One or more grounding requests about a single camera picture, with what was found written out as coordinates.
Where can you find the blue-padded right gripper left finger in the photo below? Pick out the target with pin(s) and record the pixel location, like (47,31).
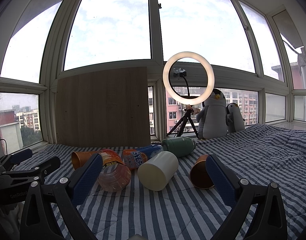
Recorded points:
(38,220)

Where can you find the small grey penguin plush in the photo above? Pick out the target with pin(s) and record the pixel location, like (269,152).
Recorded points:
(234,120)

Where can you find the copper orange metal cup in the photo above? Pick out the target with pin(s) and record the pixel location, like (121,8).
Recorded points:
(199,176)

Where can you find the green thermos bottle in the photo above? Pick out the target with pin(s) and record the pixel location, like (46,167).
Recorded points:
(179,146)

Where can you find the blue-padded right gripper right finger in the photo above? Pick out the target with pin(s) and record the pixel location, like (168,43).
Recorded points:
(269,220)

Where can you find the white ring light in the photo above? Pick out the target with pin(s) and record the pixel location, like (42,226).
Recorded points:
(210,77)

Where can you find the large grey penguin plush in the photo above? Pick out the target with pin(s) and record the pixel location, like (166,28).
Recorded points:
(212,117)

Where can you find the clear bottle with orange label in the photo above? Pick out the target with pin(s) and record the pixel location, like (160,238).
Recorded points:
(115,175)

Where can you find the wooden board panel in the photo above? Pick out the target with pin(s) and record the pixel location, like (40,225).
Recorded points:
(106,108)

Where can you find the blue orange Arctic Ocean cup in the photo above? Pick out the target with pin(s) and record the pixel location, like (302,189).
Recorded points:
(134,158)

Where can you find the blue white striped quilt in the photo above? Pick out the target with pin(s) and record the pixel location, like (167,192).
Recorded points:
(260,153)

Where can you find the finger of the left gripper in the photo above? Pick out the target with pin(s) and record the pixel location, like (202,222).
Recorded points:
(9,161)
(41,171)

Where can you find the black tripod stand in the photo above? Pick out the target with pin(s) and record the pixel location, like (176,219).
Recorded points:
(181,124)

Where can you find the cream white plastic cup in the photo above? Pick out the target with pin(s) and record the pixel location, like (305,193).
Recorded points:
(156,173)

